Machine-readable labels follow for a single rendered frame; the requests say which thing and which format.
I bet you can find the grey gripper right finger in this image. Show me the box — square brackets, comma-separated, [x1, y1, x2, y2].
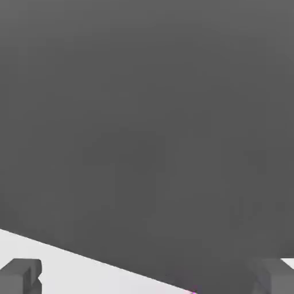
[252, 257, 294, 294]

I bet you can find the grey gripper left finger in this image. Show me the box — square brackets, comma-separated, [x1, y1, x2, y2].
[0, 258, 43, 294]

